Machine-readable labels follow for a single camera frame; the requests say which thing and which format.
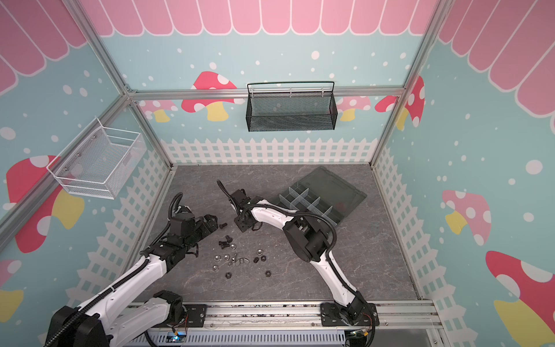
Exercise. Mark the white slotted cable duct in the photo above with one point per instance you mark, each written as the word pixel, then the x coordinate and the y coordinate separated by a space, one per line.
pixel 249 338

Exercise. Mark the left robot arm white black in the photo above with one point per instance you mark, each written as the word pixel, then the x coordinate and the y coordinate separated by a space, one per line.
pixel 100 321

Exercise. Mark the silver washers cluster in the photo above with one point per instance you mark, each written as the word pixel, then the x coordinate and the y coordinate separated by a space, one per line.
pixel 228 260

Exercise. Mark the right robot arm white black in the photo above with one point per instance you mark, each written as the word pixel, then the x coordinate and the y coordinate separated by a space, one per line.
pixel 312 238

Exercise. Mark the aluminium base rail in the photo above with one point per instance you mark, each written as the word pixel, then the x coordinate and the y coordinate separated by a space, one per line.
pixel 302 315

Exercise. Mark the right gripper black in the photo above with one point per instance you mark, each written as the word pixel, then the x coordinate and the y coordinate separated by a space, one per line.
pixel 238 198

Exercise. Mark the dark green compartment organizer box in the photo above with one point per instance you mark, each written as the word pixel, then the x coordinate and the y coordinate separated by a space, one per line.
pixel 323 193

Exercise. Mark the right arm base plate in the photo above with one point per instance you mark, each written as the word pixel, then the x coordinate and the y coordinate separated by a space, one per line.
pixel 338 314

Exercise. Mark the black nut pair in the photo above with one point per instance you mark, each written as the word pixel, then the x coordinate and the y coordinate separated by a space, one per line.
pixel 262 258

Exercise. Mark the white wire mesh basket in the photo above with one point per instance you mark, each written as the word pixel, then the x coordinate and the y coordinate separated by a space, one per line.
pixel 98 164

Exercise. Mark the black hex bolt lower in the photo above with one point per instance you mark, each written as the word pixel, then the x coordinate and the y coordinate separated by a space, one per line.
pixel 224 245

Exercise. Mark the black wire mesh basket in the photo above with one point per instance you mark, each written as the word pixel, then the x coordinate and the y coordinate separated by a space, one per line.
pixel 291 106

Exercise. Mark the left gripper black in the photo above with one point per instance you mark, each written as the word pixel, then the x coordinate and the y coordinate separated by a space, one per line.
pixel 206 230

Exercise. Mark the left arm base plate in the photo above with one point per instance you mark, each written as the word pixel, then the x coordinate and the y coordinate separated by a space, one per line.
pixel 193 316

